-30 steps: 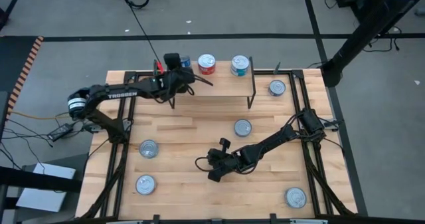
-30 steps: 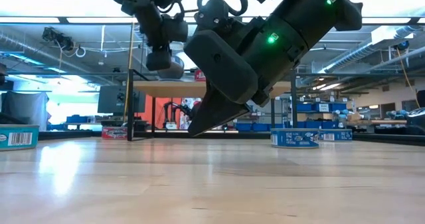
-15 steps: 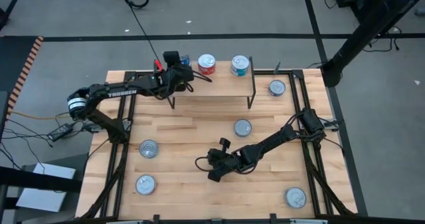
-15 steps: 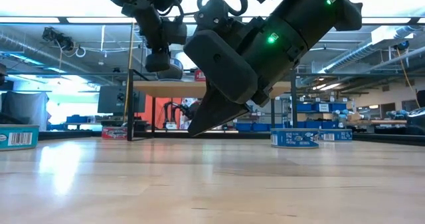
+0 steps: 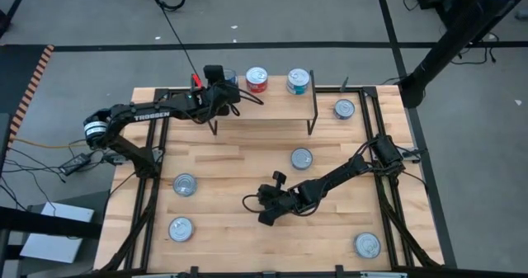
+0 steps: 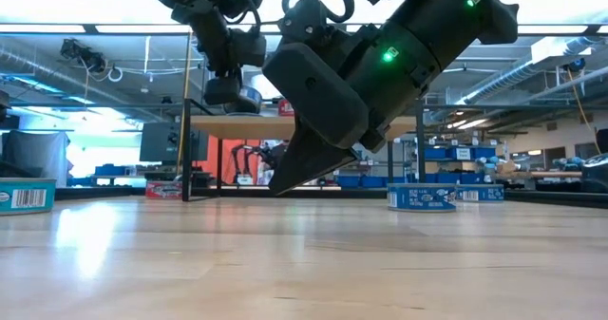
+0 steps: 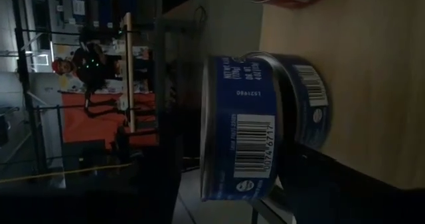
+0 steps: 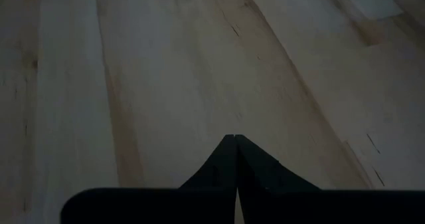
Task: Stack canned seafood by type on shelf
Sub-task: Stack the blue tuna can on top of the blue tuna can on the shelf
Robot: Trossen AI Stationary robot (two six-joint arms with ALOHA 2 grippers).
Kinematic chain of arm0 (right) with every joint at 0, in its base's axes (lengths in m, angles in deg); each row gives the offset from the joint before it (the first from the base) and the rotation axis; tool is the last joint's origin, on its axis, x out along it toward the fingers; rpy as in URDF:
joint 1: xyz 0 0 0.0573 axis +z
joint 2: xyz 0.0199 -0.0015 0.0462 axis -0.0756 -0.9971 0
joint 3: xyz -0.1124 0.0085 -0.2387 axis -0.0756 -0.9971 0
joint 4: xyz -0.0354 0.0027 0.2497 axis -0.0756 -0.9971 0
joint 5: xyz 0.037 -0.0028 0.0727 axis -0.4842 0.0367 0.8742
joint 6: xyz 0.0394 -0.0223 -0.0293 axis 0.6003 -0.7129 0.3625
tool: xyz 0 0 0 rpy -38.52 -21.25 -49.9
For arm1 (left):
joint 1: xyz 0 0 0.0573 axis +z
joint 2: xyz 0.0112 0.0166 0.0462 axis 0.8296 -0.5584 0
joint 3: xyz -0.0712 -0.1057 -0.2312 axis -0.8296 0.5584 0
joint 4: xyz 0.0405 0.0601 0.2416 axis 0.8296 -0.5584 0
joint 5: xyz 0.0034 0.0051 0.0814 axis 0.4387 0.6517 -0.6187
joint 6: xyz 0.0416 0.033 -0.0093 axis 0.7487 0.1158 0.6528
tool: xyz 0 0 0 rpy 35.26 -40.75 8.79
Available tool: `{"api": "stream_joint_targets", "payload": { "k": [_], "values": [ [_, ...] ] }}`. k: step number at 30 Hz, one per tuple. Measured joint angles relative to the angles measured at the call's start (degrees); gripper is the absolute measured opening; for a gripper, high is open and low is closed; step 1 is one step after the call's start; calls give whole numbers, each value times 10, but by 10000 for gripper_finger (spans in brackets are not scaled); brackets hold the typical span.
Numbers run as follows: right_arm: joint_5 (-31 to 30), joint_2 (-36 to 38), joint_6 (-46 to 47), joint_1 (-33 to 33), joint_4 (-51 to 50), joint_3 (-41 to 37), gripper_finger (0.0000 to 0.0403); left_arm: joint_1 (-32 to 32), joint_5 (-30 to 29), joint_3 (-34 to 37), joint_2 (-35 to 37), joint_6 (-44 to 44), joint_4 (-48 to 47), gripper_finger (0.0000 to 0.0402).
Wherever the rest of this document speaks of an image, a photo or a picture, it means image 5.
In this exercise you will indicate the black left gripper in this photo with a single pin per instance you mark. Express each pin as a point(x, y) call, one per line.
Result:
point(218, 96)

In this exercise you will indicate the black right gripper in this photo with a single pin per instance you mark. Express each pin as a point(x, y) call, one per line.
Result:
point(284, 201)

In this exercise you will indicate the blue label seafood can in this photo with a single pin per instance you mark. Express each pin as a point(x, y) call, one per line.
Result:
point(232, 78)
point(344, 109)
point(301, 158)

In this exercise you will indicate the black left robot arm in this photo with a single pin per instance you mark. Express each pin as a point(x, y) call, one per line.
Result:
point(123, 114)

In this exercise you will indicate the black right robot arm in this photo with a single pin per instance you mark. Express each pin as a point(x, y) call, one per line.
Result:
point(342, 172)

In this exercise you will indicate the wooden shelf with black legs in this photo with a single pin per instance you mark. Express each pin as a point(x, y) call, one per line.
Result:
point(272, 105)

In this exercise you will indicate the round seafood can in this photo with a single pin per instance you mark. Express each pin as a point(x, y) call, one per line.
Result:
point(181, 229)

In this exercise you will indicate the small red tag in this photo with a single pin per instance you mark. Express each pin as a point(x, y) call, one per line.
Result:
point(196, 81)

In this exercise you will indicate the black power adapter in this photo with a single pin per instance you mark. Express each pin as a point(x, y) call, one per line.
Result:
point(75, 163)

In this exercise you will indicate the black mat with striped edge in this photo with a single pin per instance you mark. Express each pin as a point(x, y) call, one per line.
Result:
point(16, 76)

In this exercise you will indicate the black floor beam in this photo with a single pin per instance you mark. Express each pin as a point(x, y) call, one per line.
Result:
point(41, 224)

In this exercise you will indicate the white flat board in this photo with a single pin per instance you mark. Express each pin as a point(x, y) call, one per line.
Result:
point(49, 247)

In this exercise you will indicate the black tower with round display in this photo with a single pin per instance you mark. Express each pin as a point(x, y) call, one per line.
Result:
point(449, 43)

